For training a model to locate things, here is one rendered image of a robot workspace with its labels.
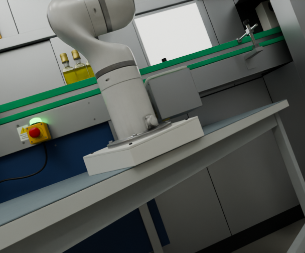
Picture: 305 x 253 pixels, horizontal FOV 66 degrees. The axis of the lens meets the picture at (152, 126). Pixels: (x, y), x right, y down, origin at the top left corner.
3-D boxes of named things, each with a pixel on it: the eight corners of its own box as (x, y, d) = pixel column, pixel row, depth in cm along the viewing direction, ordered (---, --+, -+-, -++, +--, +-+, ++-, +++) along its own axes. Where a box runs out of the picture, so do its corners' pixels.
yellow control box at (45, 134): (53, 140, 99) (48, 123, 99) (48, 139, 91) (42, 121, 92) (36, 145, 97) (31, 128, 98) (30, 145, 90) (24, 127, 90)
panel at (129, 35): (214, 52, 146) (195, 2, 147) (216, 50, 143) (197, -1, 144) (70, 98, 131) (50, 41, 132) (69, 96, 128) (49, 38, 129)
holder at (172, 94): (183, 115, 118) (172, 86, 118) (202, 105, 90) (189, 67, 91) (151, 126, 115) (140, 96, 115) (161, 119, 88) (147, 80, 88)
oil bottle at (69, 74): (87, 106, 120) (73, 67, 121) (86, 104, 114) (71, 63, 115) (77, 110, 119) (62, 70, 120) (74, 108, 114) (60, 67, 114)
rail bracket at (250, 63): (253, 68, 127) (239, 29, 128) (274, 56, 111) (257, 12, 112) (246, 71, 127) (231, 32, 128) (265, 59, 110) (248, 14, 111)
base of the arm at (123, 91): (185, 120, 65) (163, 56, 65) (133, 143, 53) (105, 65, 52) (144, 132, 80) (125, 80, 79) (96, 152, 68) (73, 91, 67)
